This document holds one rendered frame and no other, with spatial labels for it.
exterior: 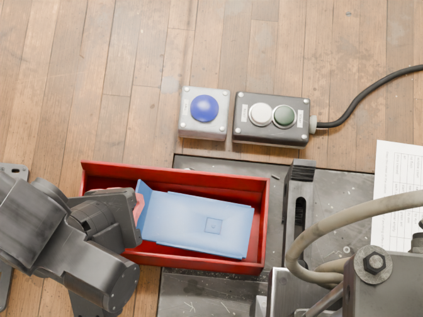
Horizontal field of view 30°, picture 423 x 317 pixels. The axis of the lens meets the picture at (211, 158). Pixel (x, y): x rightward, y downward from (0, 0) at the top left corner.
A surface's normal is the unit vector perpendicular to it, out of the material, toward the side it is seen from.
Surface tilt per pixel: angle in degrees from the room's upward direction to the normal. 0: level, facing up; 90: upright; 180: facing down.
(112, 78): 0
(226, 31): 0
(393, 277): 0
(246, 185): 90
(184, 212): 10
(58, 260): 15
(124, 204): 44
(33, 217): 28
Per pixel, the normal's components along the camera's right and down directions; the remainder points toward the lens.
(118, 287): 0.86, 0.38
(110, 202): -0.45, 0.23
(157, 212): 0.04, -0.48
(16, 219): 0.45, -0.06
